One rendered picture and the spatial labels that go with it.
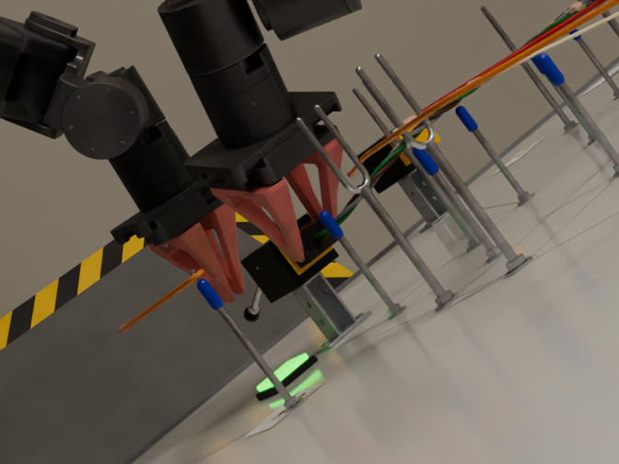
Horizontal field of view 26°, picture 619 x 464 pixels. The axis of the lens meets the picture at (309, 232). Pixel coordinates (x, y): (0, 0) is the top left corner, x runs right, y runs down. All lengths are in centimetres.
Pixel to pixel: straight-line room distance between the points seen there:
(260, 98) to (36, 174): 194
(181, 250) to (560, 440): 72
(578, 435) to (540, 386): 8
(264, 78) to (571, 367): 46
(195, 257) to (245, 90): 21
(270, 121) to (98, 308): 165
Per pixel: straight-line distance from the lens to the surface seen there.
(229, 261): 108
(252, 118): 90
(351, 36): 313
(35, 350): 248
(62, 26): 107
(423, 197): 132
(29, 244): 267
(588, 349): 49
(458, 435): 50
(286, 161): 90
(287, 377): 96
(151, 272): 258
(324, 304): 101
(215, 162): 91
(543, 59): 81
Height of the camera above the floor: 186
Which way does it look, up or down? 45 degrees down
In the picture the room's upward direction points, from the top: straight up
